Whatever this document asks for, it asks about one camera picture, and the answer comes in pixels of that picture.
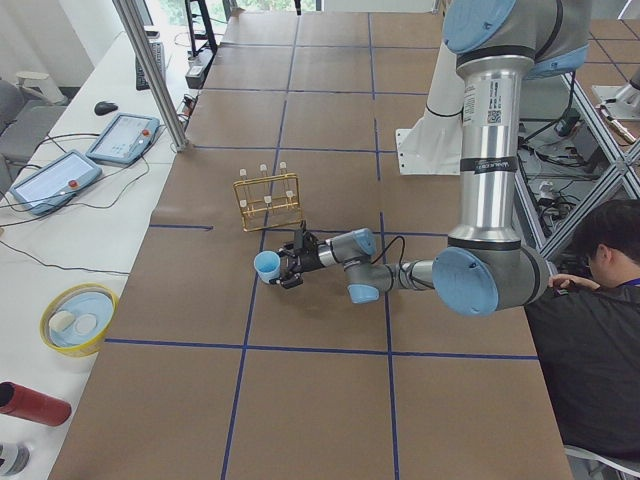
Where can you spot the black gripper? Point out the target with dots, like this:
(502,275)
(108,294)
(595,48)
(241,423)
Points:
(308,261)

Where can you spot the light blue plastic cup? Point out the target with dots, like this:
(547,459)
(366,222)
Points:
(267,265)

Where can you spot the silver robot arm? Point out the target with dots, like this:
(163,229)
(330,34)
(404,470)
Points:
(485,267)

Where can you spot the far blue teach pendant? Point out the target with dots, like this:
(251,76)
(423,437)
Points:
(124,140)

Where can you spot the blue teach pendant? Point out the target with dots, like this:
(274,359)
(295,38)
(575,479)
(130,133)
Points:
(55,184)
(124,140)

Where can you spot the near blue teach pendant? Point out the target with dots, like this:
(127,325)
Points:
(55,184)

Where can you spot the black computer mouse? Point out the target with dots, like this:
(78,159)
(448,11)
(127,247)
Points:
(102,108)

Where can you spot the red cylinder bottle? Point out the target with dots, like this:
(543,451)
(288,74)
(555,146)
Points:
(24,403)

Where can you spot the person in black shirt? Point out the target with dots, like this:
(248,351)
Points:
(586,333)

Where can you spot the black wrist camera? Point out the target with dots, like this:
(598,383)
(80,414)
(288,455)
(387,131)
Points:
(303,239)

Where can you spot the gold wire cup holder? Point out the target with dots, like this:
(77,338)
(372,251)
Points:
(269,200)

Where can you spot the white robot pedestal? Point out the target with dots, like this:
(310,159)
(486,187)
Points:
(433,145)

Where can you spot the aluminium frame post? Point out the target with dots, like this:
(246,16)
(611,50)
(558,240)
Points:
(133,25)

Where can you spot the aluminium side frame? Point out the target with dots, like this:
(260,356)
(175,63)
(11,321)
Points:
(574,152)

